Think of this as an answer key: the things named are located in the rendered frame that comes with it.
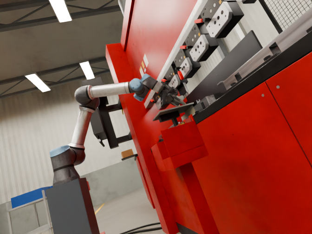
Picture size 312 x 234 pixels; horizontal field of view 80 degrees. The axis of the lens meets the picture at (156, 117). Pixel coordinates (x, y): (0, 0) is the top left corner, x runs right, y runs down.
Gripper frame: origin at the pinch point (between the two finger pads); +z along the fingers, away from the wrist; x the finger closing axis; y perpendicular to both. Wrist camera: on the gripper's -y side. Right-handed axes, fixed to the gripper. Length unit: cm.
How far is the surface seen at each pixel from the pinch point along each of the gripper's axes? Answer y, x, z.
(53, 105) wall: 97, 745, -393
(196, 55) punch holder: 12.9, -33.5, -12.5
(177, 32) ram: 28.8, -26.0, -30.6
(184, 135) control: -41, -47, -1
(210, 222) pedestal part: -62, -40, 26
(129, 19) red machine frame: 74, 34, -87
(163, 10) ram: 43, -22, -48
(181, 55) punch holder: 19.8, -20.3, -20.2
